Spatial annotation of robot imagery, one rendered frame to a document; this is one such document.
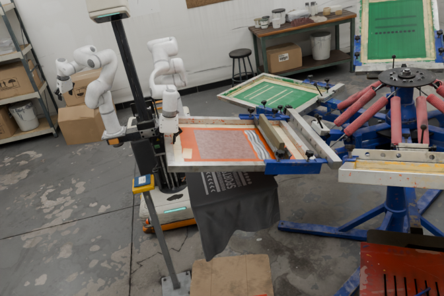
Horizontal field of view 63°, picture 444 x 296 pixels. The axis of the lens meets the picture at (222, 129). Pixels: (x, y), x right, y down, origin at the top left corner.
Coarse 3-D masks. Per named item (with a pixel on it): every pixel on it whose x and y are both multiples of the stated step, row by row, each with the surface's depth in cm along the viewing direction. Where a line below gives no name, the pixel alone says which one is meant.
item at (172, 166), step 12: (180, 120) 221; (192, 120) 223; (204, 120) 224; (216, 120) 226; (228, 120) 227; (240, 120) 229; (252, 120) 230; (276, 120) 234; (288, 132) 220; (168, 144) 189; (300, 144) 206; (168, 156) 178; (168, 168) 171; (180, 168) 172; (192, 168) 173; (204, 168) 175; (216, 168) 176; (228, 168) 177; (240, 168) 179; (252, 168) 180; (264, 168) 181
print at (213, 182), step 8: (208, 176) 214; (216, 176) 213; (224, 176) 212; (232, 176) 210; (240, 176) 209; (248, 176) 208; (208, 184) 207; (216, 184) 206; (224, 184) 205; (232, 184) 204; (240, 184) 202; (208, 192) 201
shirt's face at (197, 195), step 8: (192, 176) 217; (200, 176) 215; (256, 176) 206; (264, 176) 205; (272, 176) 204; (192, 184) 210; (200, 184) 208; (248, 184) 201; (256, 184) 200; (264, 184) 199; (272, 184) 198; (192, 192) 203; (200, 192) 202; (216, 192) 200; (224, 192) 199; (232, 192) 197; (240, 192) 196; (192, 200) 197; (200, 200) 196; (208, 200) 195; (216, 200) 194
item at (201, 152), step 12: (192, 144) 199; (204, 144) 201; (216, 144) 202; (228, 144) 204; (240, 144) 206; (264, 144) 209; (192, 156) 188; (204, 156) 189; (216, 156) 190; (228, 156) 192; (240, 156) 193; (252, 156) 195
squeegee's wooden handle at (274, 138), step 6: (258, 120) 224; (264, 120) 214; (264, 126) 213; (270, 126) 207; (264, 132) 213; (270, 132) 203; (276, 132) 200; (270, 138) 203; (276, 138) 194; (276, 144) 194; (282, 144) 190; (282, 150) 191
